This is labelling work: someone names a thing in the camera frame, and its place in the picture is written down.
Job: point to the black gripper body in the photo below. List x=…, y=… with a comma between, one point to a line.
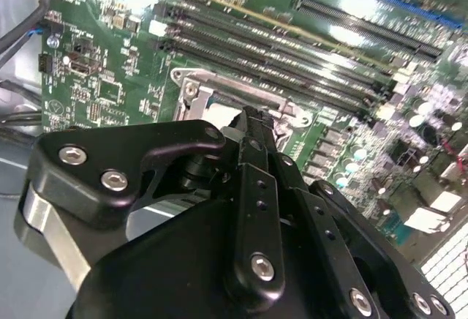
x=164, y=278

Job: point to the silver CPU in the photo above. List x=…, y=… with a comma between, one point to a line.
x=219, y=116

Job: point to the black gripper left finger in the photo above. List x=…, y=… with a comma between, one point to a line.
x=91, y=158

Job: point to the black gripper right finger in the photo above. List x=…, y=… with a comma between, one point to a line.
x=321, y=224

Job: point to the metal socket cover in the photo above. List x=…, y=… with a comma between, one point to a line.
x=256, y=94

